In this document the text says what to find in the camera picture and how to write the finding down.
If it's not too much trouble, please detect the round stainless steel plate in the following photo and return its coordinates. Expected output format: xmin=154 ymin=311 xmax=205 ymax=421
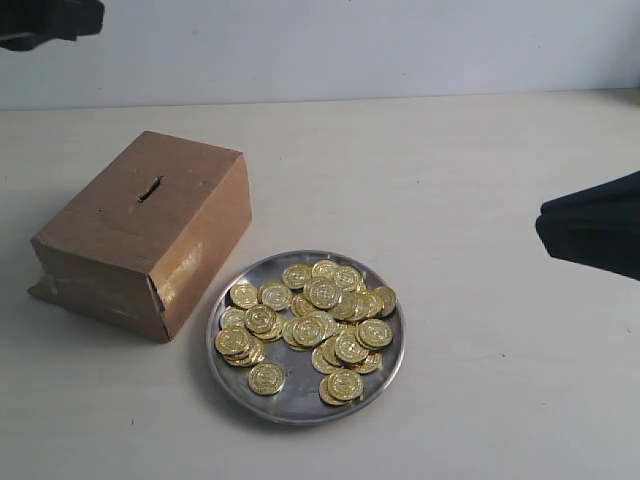
xmin=205 ymin=250 xmax=406 ymax=426

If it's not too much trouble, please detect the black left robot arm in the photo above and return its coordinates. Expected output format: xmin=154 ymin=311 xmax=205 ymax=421
xmin=1 ymin=0 xmax=105 ymax=52

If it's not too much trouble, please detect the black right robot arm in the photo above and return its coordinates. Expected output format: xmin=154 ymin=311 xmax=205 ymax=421
xmin=535 ymin=172 xmax=639 ymax=280

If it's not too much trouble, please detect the cardboard box with slot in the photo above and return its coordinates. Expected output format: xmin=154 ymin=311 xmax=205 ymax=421
xmin=30 ymin=131 xmax=252 ymax=343

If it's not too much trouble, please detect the gold coin back right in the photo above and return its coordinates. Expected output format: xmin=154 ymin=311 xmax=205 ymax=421
xmin=332 ymin=265 xmax=362 ymax=292

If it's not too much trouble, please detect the gold coin pile top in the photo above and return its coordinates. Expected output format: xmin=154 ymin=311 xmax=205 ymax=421
xmin=307 ymin=277 xmax=341 ymax=310

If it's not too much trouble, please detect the gold coin middle left back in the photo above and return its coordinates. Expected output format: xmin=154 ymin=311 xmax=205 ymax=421
xmin=259 ymin=282 xmax=293 ymax=312

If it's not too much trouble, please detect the gold coin far right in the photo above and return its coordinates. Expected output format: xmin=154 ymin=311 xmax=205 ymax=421
xmin=373 ymin=285 xmax=397 ymax=317

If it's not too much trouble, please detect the gold coin mid left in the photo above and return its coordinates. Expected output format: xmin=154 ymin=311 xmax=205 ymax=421
xmin=245 ymin=304 xmax=277 ymax=334

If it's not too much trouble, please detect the gold coin right side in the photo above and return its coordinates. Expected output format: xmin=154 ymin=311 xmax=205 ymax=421
xmin=356 ymin=319 xmax=393 ymax=350

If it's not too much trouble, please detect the gold coin right centre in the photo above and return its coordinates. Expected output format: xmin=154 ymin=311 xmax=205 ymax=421
xmin=334 ymin=331 xmax=370 ymax=364

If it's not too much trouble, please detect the gold coin left stack top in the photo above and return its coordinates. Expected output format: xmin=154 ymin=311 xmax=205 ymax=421
xmin=214 ymin=325 xmax=252 ymax=357

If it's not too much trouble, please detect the gold coin front right top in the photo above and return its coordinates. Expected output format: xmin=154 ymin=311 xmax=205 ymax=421
xmin=326 ymin=369 xmax=364 ymax=402

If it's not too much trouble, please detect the gold coin front left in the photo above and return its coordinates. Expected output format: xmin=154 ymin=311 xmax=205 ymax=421
xmin=248 ymin=363 xmax=286 ymax=396

